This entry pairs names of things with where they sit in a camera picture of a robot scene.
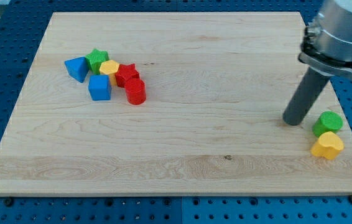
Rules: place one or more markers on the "blue triangle block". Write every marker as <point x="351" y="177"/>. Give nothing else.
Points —
<point x="77" y="68"/>

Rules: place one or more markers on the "green cylinder block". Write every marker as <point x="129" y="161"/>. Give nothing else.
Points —
<point x="327" y="121"/>

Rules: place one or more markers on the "yellow hexagon block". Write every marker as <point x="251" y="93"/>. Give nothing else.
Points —
<point x="110" y="68"/>

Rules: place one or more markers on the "red star block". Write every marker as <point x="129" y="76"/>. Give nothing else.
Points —
<point x="125" y="73"/>

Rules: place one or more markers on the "yellow heart block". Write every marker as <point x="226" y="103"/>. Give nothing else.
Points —
<point x="328" y="146"/>

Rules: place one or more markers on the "light wooden board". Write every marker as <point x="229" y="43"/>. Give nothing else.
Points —
<point x="216" y="83"/>

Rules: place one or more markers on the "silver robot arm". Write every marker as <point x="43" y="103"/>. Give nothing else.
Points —
<point x="327" y="44"/>

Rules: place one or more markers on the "red cylinder block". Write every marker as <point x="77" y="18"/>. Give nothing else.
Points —
<point x="135" y="91"/>

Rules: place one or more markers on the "green star block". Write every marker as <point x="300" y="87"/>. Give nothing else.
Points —
<point x="95" y="58"/>

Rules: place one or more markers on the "blue cube block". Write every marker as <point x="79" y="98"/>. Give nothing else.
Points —
<point x="99" y="87"/>

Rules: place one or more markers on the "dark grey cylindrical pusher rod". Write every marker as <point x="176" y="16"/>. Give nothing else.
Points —
<point x="304" y="97"/>

